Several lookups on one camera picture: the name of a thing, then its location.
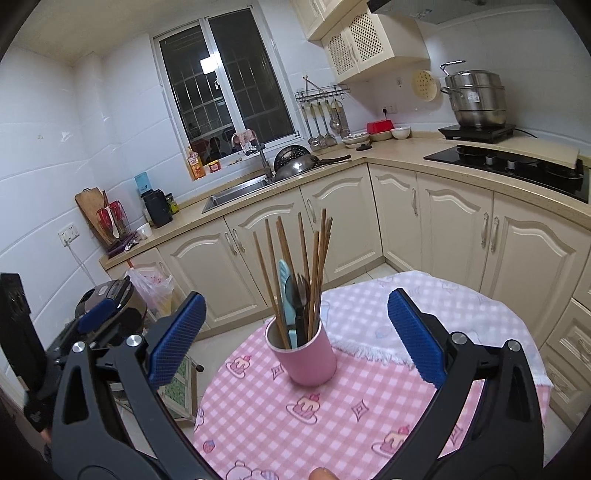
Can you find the steel kitchen sink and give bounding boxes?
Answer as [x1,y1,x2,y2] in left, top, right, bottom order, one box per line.
[202,174,275,214]

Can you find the white framed window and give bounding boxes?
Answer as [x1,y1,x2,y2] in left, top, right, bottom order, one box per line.
[152,7,298,148]

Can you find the steel wok black handle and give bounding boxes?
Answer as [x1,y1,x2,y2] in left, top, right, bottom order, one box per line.
[274,154,352,181]

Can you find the cream lattice wall cabinet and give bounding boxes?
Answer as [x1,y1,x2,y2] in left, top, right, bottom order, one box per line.
[322,10,431,85]

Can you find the clear plastic bag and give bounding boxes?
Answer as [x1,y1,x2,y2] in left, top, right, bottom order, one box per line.
[124,265,175,319]

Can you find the row of hanging metal ladles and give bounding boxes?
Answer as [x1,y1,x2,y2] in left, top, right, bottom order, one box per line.
[302,102,352,148]

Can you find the white checked fringed cloth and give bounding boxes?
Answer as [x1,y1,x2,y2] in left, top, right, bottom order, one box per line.
[318,271,552,387]

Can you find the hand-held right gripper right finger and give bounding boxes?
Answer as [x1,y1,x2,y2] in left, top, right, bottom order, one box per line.
[383,288,546,480]

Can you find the purple tray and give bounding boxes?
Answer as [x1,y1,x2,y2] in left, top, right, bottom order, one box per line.
[107,232,139,259]

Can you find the black wire wall rack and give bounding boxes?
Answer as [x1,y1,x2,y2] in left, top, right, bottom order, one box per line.
[294,76,351,104]

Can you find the black gas stove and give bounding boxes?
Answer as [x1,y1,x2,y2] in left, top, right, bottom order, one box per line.
[424,145,591,204]

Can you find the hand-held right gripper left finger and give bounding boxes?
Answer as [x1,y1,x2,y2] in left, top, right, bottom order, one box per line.
[52,291,211,480]

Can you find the group of wooden chopsticks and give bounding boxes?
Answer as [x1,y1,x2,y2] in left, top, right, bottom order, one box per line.
[252,209,334,349]

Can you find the black handled metal spoon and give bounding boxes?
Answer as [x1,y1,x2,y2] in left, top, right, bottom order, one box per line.
[284,276,308,347]

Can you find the beige board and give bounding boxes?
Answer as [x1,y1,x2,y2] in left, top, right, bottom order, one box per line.
[455,138,580,169]

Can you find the steel steamer pot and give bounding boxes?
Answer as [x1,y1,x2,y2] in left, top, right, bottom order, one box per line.
[440,60,506,129]

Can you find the metal faucet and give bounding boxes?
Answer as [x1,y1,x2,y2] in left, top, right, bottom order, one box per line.
[231,131,271,178]

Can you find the wooden cutting board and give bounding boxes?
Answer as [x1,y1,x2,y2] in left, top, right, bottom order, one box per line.
[75,187,114,247]

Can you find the red knife holder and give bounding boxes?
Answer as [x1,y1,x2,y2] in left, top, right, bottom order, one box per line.
[96,199,127,241]

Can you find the pink checked tablecloth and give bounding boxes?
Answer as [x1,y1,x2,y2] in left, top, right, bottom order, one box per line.
[193,318,490,480]

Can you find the range hood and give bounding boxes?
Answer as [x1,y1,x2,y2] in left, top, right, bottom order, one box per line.
[367,0,490,24]

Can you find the silver rice cooker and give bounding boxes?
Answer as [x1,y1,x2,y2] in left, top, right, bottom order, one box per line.
[75,277,148,333]

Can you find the pink cup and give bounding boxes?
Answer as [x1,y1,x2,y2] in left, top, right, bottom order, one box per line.
[264,316,338,386]

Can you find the beige kitchen countertop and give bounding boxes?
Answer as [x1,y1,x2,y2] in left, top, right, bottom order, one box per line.
[99,134,591,271]

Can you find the round yellow strainer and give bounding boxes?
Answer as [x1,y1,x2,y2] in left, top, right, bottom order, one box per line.
[412,69,439,101]

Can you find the black induction cooker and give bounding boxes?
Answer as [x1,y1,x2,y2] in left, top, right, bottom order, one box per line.
[438,124,517,141]

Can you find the cream solid wall cabinet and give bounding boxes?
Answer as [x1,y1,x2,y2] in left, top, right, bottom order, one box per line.
[293,0,370,40]

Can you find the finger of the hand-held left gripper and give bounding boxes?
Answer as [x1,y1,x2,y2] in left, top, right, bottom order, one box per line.
[76,299,120,334]
[99,308,147,347]

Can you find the cream base kitchen cabinets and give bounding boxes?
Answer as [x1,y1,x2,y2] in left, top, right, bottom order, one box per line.
[99,164,591,425]

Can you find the black kettle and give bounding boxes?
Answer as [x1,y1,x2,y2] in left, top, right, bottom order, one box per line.
[141,189,174,229]

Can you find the orange bottle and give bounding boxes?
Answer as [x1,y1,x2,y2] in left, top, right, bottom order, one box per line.
[187,146,206,181]

